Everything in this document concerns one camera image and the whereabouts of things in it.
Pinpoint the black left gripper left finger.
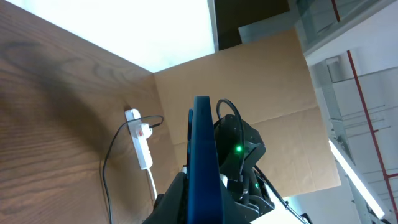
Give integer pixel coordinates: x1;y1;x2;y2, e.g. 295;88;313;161
143;172;188;224

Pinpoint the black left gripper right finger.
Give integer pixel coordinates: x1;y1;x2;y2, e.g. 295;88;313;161
220;181;248;224

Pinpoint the blue Galaxy smartphone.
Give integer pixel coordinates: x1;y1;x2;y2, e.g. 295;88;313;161
187;96;224;223

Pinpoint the black USB charging cable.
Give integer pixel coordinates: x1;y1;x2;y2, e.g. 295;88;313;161
101;114;165;224

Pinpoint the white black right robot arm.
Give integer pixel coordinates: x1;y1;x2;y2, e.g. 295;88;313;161
213;114;312;223

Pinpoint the white USB charger plug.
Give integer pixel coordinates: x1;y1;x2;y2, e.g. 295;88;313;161
136;123;153;139

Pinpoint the white power strip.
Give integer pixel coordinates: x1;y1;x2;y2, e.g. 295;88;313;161
124;109;153;170

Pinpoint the brown cardboard panel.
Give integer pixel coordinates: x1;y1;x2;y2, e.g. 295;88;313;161
155;29;341;197

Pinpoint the white power strip cord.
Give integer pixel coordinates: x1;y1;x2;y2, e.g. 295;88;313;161
146;167;159;203

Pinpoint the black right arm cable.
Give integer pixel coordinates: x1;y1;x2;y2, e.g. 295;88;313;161
216;98;308;224

